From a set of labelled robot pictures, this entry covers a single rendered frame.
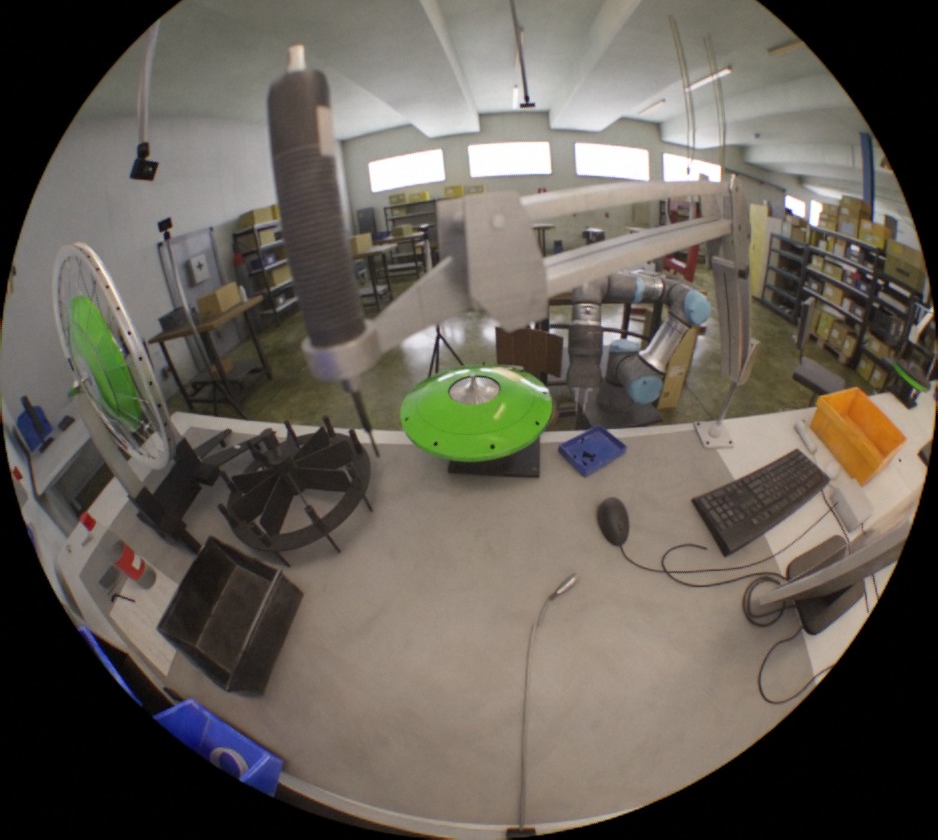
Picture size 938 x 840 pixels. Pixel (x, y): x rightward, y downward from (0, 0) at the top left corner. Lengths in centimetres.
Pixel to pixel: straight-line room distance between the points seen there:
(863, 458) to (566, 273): 103
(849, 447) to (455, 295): 110
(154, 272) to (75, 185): 190
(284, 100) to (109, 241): 495
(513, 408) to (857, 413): 131
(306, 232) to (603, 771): 64
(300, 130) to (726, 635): 75
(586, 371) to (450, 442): 30
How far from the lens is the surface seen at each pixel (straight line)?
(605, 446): 76
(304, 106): 19
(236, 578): 74
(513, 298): 20
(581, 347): 62
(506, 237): 19
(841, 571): 51
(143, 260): 524
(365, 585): 60
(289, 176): 18
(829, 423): 116
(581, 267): 24
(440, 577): 57
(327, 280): 18
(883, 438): 143
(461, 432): 54
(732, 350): 68
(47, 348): 472
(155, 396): 59
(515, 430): 55
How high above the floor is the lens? 143
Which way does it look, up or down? 30 degrees down
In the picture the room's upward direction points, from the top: 6 degrees counter-clockwise
